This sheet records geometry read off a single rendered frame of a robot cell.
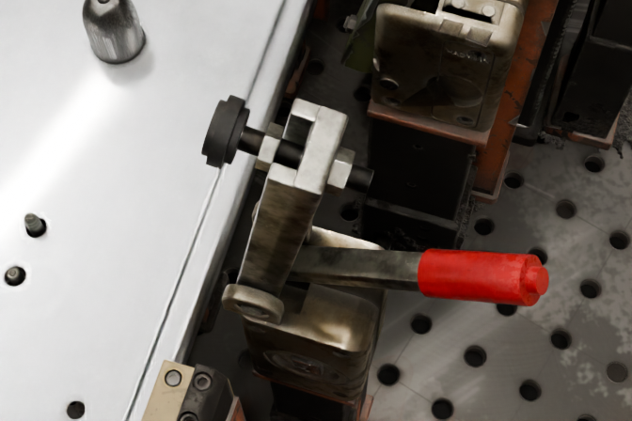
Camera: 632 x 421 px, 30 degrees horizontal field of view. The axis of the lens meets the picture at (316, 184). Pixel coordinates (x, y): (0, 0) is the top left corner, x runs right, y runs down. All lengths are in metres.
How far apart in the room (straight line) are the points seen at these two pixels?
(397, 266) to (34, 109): 0.27
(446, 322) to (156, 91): 0.36
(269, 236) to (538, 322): 0.50
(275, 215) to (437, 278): 0.09
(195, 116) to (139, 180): 0.05
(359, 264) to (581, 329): 0.45
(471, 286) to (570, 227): 0.50
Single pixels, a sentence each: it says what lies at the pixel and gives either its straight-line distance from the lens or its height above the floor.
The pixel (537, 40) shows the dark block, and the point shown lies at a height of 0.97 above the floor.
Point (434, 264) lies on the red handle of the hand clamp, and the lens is 0.52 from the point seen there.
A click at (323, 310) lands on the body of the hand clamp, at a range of 0.59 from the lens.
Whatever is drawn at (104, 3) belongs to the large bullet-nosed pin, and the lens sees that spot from 0.68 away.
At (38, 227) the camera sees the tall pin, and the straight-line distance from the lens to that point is 0.67.
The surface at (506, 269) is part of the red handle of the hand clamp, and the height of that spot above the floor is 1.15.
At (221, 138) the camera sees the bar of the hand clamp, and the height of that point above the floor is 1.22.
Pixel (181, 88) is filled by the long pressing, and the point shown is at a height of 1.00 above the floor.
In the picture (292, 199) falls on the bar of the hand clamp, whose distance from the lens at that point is 0.45.
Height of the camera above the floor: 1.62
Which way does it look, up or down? 67 degrees down
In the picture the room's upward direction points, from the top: 2 degrees counter-clockwise
